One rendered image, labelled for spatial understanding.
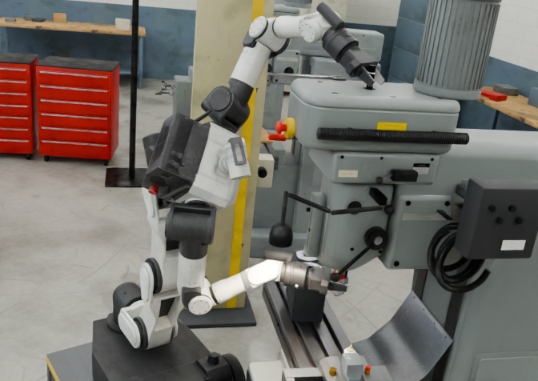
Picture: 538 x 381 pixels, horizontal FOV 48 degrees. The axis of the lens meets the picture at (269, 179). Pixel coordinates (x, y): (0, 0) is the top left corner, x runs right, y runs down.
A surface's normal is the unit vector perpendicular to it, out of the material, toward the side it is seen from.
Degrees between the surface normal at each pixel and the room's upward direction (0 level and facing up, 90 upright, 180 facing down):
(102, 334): 0
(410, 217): 90
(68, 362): 0
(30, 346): 0
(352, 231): 90
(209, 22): 90
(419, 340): 62
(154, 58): 90
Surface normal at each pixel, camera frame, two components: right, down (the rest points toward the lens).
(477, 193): -0.97, -0.02
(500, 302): 0.21, 0.33
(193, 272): 0.18, 0.53
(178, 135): 0.53, -0.20
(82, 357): 0.10, -0.93
